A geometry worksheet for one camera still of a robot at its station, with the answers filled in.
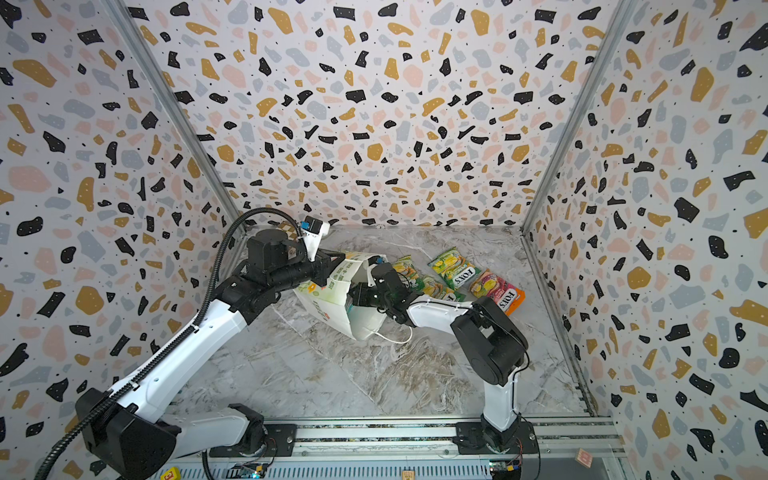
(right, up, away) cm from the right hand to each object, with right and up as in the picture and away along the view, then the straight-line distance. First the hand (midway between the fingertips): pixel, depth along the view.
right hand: (343, 286), depth 87 cm
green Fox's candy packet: (+36, +4, +20) cm, 41 cm away
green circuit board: (-19, -42, -16) cm, 49 cm away
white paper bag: (-2, -3, -8) cm, 9 cm away
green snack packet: (+29, -2, +14) cm, 32 cm away
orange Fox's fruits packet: (+52, -4, +14) cm, 54 cm away
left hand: (+3, +10, -16) cm, 19 cm away
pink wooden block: (+61, -40, -15) cm, 74 cm away
